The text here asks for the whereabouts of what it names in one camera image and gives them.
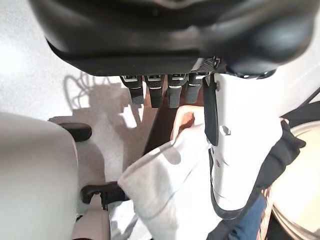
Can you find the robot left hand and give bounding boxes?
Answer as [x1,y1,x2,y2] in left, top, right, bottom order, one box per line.
[27,0,316,221]

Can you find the black garment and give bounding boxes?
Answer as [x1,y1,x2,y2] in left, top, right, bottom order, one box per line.
[207,119,307,240]

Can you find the blue garment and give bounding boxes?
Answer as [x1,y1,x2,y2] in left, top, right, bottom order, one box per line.
[231,196,269,240]

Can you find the round washing machine door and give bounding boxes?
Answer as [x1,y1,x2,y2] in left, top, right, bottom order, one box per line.
[271,88,320,240]

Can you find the brown wooden table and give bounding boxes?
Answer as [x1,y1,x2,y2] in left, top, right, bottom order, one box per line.
[144,99,177,157]

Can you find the white garment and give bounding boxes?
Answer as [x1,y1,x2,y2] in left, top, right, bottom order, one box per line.
[117,104,226,240]

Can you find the person's beige trouser leg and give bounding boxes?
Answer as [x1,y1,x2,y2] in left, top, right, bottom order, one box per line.
[0,112,92,240]

